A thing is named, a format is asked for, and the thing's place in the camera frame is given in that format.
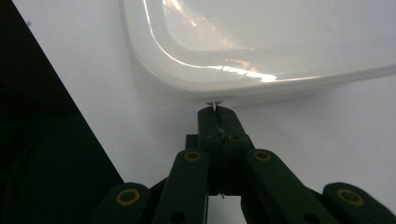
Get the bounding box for white translucent plastic container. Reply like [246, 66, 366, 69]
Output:
[119, 0, 396, 108]

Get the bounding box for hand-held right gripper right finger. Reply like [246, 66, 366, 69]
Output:
[216, 105, 255, 197]

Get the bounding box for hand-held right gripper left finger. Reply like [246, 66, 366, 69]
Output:
[185, 105, 220, 197]

